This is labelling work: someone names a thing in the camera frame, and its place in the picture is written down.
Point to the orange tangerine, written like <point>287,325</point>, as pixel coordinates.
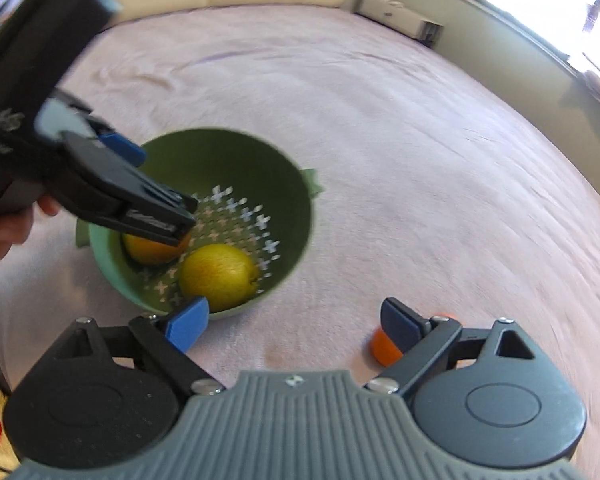
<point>382,350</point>

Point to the yellow lemon left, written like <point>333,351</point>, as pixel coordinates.
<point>220,277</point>

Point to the bright window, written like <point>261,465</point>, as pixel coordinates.
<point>545,5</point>

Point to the white bedside cabinet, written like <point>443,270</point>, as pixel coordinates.
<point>395,15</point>

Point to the yellow apple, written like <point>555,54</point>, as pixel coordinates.
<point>152,252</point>

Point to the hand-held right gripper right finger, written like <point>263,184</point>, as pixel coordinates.
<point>400,322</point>

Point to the green colander bowl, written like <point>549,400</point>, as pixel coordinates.
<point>230,160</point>

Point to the person's left hand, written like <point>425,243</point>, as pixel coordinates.
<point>0,245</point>

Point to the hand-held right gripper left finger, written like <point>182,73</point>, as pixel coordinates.
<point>189,322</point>

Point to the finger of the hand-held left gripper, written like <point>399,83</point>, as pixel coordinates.
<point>115,185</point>
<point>50,25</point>

